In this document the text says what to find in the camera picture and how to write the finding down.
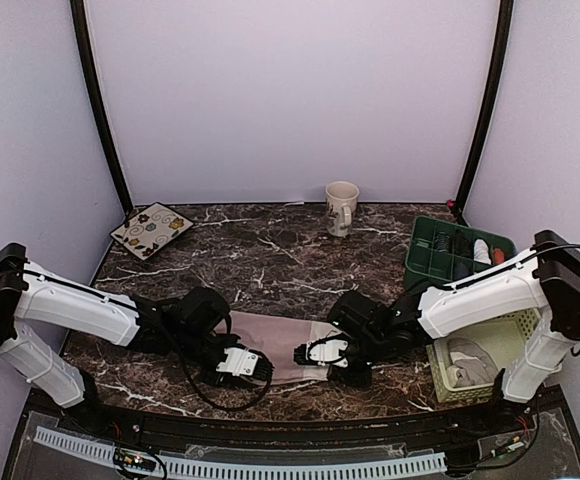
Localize pink cloth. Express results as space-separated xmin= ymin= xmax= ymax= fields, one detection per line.
xmin=231 ymin=311 xmax=341 ymax=386

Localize dark green divided organizer tray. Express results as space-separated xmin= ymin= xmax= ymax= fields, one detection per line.
xmin=404 ymin=216 xmax=517 ymax=290

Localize navy striped boxer underwear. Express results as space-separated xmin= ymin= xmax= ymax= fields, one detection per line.
xmin=433 ymin=231 xmax=453 ymax=254

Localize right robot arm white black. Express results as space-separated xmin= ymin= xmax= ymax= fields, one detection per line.
xmin=294 ymin=230 xmax=580 ymax=434

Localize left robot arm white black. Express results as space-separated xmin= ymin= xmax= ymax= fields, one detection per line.
xmin=0 ymin=243 xmax=274 ymax=436

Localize light green perforated basket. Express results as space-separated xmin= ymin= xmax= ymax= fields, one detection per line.
xmin=427 ymin=307 xmax=561 ymax=405

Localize grey cloth in basket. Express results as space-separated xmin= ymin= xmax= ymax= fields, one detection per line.
xmin=446 ymin=338 xmax=500 ymax=388

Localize dark blue rolled item tray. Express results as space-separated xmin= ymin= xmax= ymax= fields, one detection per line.
xmin=453 ymin=262 xmax=472 ymax=281

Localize floral square ceramic plate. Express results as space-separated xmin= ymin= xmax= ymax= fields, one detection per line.
xmin=110 ymin=202 xmax=194 ymax=260

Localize cream ceramic mug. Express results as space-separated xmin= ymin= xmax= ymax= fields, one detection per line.
xmin=325 ymin=181 xmax=360 ymax=238

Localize white rolled sock in tray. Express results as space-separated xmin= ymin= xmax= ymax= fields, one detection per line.
xmin=473 ymin=238 xmax=492 ymax=265

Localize orange rolled item in tray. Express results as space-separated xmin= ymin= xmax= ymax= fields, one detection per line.
xmin=492 ymin=248 xmax=507 ymax=265

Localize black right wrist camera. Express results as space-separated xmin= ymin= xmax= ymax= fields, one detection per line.
xmin=326 ymin=290 xmax=380 ymax=337

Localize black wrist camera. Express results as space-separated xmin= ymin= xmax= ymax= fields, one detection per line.
xmin=178 ymin=286 xmax=232 ymax=335
xmin=326 ymin=290 xmax=380 ymax=337

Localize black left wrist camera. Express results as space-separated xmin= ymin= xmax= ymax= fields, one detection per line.
xmin=178 ymin=286 xmax=232 ymax=335

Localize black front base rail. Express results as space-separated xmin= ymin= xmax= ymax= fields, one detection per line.
xmin=28 ymin=382 xmax=564 ymax=450

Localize grey slotted cable duct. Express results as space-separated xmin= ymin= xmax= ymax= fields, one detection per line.
xmin=33 ymin=426 xmax=447 ymax=479

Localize left black frame post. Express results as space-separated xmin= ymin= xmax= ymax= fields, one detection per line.
xmin=69 ymin=0 xmax=134 ymax=214

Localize black frame post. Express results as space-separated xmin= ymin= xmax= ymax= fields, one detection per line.
xmin=453 ymin=0 xmax=514 ymax=219
xmin=69 ymin=0 xmax=134 ymax=214

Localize right black frame post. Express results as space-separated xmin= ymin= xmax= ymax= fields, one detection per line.
xmin=453 ymin=0 xmax=514 ymax=219

